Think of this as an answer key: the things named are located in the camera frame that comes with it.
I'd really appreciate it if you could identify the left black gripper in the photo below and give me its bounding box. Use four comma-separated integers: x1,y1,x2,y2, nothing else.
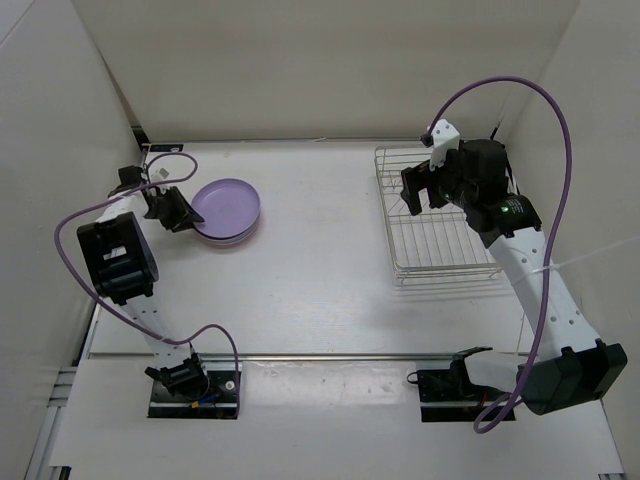
143,185,204,233

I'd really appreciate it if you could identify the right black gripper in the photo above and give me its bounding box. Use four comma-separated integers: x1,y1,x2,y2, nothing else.
401,144,477,217

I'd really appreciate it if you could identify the purple plastic plate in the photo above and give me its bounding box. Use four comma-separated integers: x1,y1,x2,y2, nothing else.
191,178,261,240

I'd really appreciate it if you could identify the white plastic plate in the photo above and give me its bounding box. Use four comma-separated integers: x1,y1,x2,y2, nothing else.
196,221,259,246

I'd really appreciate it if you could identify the pink plastic plate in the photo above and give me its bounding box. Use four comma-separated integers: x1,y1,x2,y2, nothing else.
197,228,256,247

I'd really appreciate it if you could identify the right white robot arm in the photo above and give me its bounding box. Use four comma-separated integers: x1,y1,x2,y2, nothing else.
400,140,628,415

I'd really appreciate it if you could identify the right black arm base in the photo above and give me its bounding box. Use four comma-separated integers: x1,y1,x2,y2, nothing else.
406,369,503,423

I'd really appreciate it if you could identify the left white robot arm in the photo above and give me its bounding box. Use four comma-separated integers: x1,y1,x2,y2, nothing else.
76,187,210,401

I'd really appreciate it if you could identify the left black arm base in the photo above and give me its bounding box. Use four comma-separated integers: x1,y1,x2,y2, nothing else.
145,354,241,420

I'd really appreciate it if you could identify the black label sticker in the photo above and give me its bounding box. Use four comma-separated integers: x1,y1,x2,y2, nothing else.
146,144,184,153

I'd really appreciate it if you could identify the white zip tie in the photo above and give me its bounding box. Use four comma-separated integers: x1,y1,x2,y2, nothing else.
515,235,640,283

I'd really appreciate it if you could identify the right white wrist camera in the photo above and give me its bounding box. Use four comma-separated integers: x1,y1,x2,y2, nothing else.
420,119,460,171

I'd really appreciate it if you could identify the metal wire dish rack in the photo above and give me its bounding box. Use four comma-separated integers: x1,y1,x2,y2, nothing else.
374,145,501,286

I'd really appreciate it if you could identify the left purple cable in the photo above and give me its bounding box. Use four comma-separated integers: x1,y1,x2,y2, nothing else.
53,152,239,416

